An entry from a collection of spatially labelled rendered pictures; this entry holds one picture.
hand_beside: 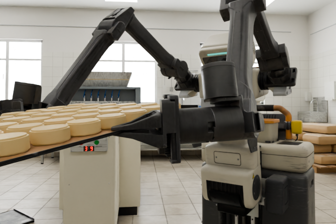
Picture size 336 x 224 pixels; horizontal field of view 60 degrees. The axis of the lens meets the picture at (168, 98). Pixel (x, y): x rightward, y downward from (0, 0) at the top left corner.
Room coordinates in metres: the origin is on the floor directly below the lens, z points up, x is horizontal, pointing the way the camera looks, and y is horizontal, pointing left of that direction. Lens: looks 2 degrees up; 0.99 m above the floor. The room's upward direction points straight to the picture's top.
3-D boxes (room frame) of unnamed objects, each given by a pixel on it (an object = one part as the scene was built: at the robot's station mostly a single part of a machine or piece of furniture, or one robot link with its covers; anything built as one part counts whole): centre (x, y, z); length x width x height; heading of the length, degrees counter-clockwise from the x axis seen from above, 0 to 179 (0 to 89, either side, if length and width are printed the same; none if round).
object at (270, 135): (1.56, -0.46, 0.87); 0.23 x 0.15 x 0.11; 55
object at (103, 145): (1.94, 0.52, 0.77); 0.24 x 0.04 x 0.14; 97
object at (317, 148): (4.94, -2.35, 0.34); 0.72 x 0.42 x 0.15; 10
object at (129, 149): (3.28, 0.69, 0.42); 1.28 x 0.72 x 0.84; 7
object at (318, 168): (4.95, -2.56, 0.06); 1.20 x 0.80 x 0.11; 8
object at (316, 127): (4.91, -2.59, 0.64); 0.72 x 0.42 x 0.15; 12
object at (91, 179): (2.30, 0.57, 0.45); 0.70 x 0.34 x 0.90; 7
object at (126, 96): (2.81, 0.63, 1.01); 0.72 x 0.33 x 0.34; 97
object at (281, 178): (1.29, -0.35, 0.61); 0.28 x 0.27 x 0.25; 55
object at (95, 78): (2.81, 0.63, 1.25); 0.56 x 0.29 x 0.14; 97
